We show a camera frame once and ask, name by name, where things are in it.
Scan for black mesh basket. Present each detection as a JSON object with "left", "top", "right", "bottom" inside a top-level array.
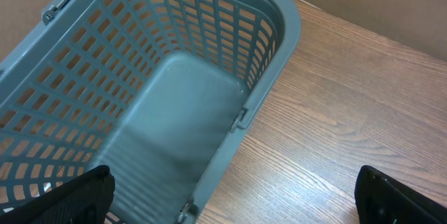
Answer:
[{"left": 1, "top": 0, "right": 301, "bottom": 223}]

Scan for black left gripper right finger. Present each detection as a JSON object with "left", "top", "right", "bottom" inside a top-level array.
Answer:
[{"left": 354, "top": 165, "right": 446, "bottom": 224}]

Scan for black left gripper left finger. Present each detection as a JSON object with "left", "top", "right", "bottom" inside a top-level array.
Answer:
[{"left": 1, "top": 165, "right": 115, "bottom": 224}]

